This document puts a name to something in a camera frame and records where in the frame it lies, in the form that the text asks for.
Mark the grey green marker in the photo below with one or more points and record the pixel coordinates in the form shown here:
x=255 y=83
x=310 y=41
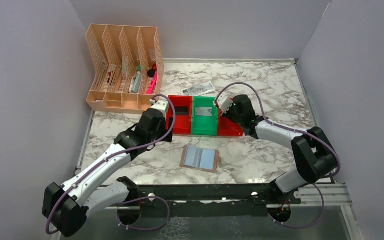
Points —
x=136 y=81

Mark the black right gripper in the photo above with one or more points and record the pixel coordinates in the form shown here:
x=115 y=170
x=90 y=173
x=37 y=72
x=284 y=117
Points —
x=227 y=116

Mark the peach plastic file organizer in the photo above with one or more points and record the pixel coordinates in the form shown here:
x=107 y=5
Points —
x=116 y=52

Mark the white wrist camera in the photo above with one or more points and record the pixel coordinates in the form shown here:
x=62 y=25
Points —
x=223 y=103
x=161 y=105

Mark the green plastic bin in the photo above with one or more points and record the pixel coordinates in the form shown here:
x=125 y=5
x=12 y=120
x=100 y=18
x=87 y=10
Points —
x=204 y=120

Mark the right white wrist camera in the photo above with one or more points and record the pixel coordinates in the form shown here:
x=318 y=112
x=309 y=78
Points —
x=223 y=103

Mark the right red plastic bin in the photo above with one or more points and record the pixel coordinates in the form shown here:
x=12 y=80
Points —
x=227 y=128

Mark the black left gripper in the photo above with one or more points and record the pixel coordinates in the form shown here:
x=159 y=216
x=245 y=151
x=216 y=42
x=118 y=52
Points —
x=168 y=124

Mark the tan leather card holder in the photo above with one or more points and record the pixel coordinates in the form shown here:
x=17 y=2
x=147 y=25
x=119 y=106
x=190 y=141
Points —
x=198 y=158

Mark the black binder clip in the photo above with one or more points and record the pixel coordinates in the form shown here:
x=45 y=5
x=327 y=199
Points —
x=153 y=71

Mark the pink highlighter pen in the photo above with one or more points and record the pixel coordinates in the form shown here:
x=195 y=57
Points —
x=152 y=85

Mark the silver VIP card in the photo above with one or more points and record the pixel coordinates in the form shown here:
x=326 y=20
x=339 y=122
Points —
x=203 y=111

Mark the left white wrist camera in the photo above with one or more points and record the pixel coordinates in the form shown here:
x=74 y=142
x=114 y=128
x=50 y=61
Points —
x=161 y=105

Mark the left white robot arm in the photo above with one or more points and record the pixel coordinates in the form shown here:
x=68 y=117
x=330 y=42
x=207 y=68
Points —
x=67 y=206

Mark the black card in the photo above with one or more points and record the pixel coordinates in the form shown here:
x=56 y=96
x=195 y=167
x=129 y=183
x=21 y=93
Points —
x=182 y=110

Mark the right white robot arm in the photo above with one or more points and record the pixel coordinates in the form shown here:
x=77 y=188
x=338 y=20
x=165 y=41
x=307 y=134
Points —
x=313 y=154

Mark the clear protractor ruler packet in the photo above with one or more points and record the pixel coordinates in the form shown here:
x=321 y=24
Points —
x=198 y=89

